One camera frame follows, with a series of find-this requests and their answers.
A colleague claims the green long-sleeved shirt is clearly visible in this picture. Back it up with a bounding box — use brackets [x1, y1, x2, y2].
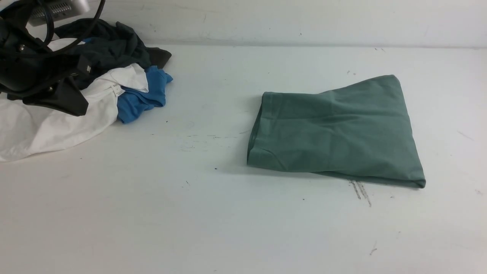
[246, 75, 426, 189]

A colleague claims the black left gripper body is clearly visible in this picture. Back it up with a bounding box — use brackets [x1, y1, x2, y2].
[1, 36, 91, 102]

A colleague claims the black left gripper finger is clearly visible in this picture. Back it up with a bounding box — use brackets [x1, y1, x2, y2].
[22, 76, 89, 116]

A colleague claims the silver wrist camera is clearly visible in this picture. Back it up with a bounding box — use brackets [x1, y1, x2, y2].
[28, 0, 90, 26]

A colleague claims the blue shirt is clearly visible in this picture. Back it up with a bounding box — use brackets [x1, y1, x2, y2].
[82, 37, 174, 124]

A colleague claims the dark grey shirt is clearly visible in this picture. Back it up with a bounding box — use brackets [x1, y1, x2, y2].
[68, 19, 172, 90]

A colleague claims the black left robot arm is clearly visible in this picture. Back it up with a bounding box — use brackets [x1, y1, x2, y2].
[0, 0, 90, 116]

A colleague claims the white shirt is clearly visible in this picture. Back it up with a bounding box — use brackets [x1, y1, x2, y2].
[0, 38, 150, 162]

